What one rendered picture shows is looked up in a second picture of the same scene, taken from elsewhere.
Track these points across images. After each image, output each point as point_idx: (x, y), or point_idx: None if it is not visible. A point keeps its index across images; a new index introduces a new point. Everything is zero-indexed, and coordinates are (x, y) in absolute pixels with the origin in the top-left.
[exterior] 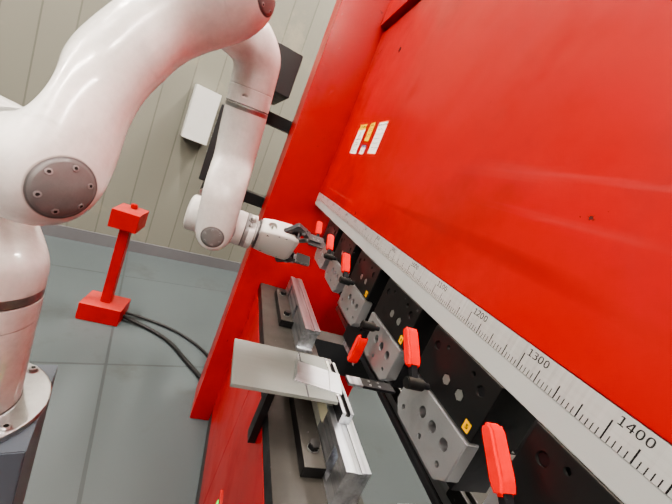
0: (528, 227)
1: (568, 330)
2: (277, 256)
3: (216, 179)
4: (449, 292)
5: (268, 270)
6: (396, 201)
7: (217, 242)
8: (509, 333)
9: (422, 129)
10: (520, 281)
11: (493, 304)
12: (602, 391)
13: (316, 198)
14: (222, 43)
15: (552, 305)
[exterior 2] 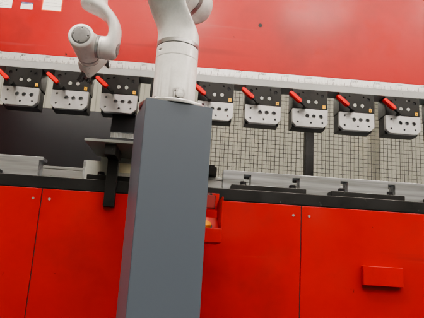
0: (217, 41)
1: (241, 62)
2: (91, 74)
3: (115, 14)
4: (197, 69)
5: None
6: (124, 40)
7: (118, 53)
8: (228, 70)
9: (121, 1)
10: (223, 56)
11: (218, 65)
12: (254, 70)
13: None
14: None
15: (235, 58)
